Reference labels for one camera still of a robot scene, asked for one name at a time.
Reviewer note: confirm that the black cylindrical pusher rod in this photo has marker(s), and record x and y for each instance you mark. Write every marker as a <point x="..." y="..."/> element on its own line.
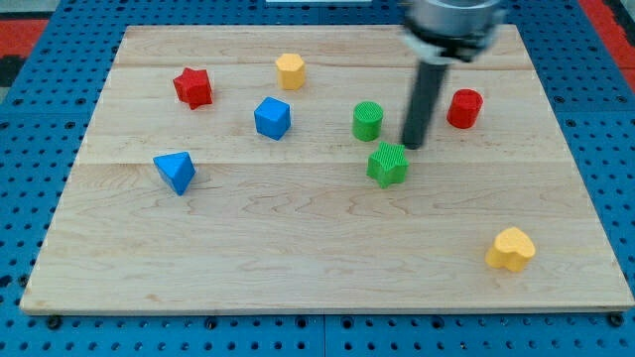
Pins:
<point x="423" y="100"/>

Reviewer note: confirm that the green star block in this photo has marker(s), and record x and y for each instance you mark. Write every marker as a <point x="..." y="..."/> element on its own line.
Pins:
<point x="388" y="164"/>

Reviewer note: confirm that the red star block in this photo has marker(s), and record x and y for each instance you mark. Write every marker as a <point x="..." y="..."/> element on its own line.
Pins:
<point x="193" y="87"/>

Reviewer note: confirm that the red cylinder block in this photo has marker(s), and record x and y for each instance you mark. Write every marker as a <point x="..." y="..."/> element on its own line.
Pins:
<point x="464" y="108"/>

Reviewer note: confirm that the green cylinder block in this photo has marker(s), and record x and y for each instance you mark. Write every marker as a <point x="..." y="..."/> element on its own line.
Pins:
<point x="367" y="121"/>

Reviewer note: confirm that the yellow hexagon block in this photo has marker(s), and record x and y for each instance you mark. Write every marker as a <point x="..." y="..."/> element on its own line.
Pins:
<point x="291" y="71"/>

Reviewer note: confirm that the blue cube block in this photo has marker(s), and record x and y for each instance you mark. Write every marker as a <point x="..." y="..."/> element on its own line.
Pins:
<point x="272" y="118"/>

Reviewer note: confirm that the yellow heart block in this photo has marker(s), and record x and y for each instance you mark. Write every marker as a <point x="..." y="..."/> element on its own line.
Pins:
<point x="512" y="249"/>

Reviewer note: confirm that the wooden board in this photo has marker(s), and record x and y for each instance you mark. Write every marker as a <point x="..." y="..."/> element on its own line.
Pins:
<point x="296" y="225"/>

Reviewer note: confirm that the blue triangle block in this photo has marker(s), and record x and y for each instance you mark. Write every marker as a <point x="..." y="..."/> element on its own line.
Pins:
<point x="176" y="170"/>

